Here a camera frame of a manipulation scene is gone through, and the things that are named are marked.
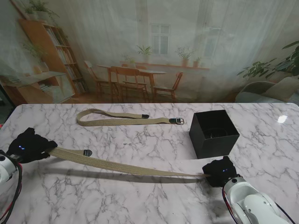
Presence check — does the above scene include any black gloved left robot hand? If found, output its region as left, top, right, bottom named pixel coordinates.
left=6, top=127, right=58, bottom=164

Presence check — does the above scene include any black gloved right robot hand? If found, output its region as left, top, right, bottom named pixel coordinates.
left=202, top=156, right=238, bottom=188

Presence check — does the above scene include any black square storage box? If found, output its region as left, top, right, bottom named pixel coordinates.
left=188, top=109, right=240, bottom=160

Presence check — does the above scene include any black woven belt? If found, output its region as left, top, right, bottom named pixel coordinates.
left=205, top=127, right=228, bottom=139

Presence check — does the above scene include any beige woven belt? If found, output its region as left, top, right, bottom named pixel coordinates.
left=48, top=147, right=211, bottom=179

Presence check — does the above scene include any beige woven belt looped end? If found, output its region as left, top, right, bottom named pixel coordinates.
left=76, top=108, right=186, bottom=126

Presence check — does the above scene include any printed room scene backdrop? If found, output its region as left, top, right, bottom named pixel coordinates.
left=0, top=0, right=299, bottom=105

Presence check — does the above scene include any right arm red black cable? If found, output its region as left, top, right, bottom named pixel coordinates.
left=221, top=186, right=239, bottom=222

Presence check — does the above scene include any arm red black cable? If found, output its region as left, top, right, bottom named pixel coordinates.
left=221, top=186, right=239, bottom=222
left=0, top=163, right=23, bottom=224

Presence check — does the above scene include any left arm red black cable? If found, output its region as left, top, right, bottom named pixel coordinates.
left=0, top=163, right=23, bottom=224

